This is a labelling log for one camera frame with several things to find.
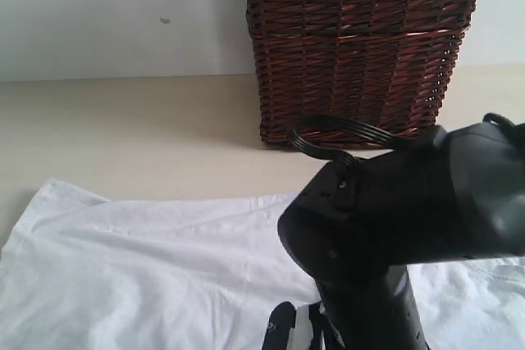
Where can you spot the white t-shirt with red logo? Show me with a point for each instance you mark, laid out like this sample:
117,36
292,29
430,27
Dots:
82,272

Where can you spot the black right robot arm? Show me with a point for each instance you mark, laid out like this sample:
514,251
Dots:
359,223

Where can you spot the dark brown wicker basket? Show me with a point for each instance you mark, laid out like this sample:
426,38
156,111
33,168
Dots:
384,62

